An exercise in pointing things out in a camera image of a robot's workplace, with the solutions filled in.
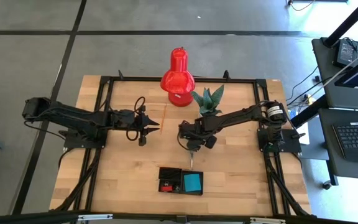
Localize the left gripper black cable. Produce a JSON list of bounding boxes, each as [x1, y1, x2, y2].
[[126, 96, 146, 141]]

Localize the red desk lamp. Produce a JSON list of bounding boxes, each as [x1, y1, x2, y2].
[[160, 47, 196, 108]]

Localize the black diagonal stand beam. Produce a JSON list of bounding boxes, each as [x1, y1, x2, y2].
[[290, 0, 358, 129]]

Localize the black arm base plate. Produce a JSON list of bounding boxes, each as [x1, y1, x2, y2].
[[63, 129, 108, 149], [257, 128, 303, 154]]

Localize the black power adapter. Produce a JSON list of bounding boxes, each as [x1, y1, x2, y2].
[[334, 39, 358, 68]]

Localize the silver bracket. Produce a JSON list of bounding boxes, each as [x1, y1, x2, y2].
[[77, 213, 114, 222], [249, 217, 287, 224]]

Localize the black rig crossbar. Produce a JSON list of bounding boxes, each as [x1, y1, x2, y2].
[[0, 210, 358, 224]]

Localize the black side desk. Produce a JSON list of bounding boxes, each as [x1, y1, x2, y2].
[[311, 37, 358, 111], [318, 108, 358, 182]]

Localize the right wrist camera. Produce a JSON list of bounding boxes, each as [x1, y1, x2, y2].
[[204, 135, 218, 149]]

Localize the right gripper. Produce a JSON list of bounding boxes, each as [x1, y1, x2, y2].
[[178, 119, 206, 152]]

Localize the green snake plant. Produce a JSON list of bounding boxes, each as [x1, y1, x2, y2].
[[191, 84, 226, 118]]

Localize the teal sticky note pad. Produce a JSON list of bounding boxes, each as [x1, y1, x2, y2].
[[183, 173, 203, 192]]

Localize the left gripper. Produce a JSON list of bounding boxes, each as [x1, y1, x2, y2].
[[109, 107, 161, 138]]

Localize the black mesh desk organizer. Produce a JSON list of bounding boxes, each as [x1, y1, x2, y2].
[[158, 167, 204, 197]]

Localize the black aluminium table frame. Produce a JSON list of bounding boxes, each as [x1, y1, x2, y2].
[[50, 70, 315, 218]]

